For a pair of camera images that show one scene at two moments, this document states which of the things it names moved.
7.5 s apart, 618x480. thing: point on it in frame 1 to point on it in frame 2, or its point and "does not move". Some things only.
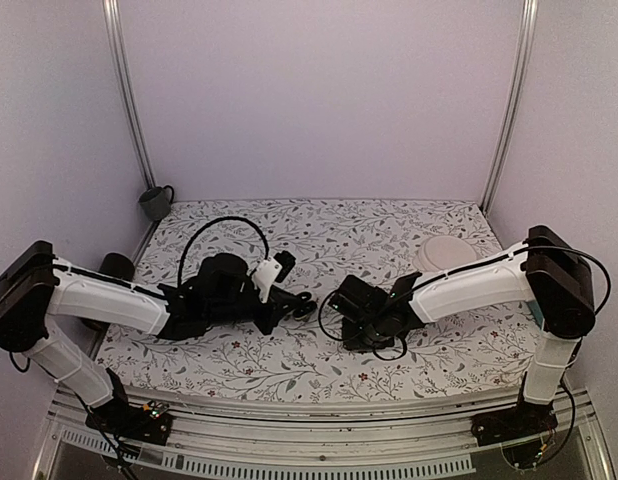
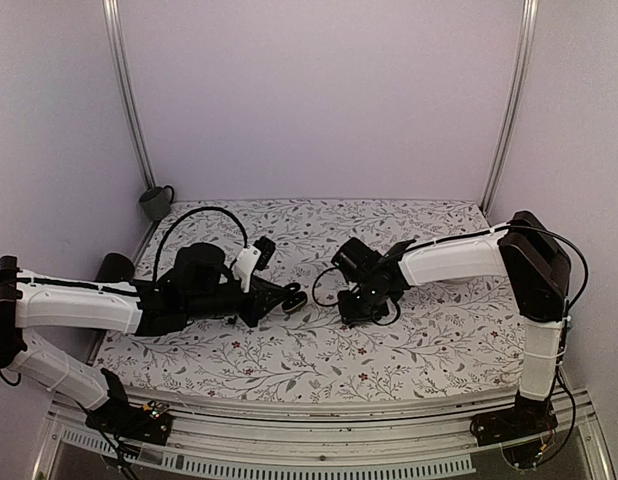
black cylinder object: (117, 265) does not move
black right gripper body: (365, 337) to (367, 306)
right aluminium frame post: (513, 113) does not move
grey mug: (157, 201) does not move
